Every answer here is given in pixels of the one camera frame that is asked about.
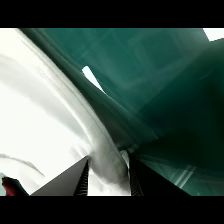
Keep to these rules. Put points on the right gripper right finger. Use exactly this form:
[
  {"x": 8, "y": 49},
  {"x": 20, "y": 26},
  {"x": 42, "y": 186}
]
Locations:
[{"x": 150, "y": 181}]

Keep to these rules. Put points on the red garment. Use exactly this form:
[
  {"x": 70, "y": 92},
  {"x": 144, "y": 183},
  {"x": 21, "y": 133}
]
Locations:
[{"x": 11, "y": 188}]

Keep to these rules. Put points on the white garment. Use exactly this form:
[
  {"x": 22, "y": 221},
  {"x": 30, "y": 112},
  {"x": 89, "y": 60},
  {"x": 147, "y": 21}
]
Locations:
[{"x": 43, "y": 126}]

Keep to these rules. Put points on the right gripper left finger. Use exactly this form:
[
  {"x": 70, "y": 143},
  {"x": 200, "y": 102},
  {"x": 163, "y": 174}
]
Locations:
[{"x": 71, "y": 181}]

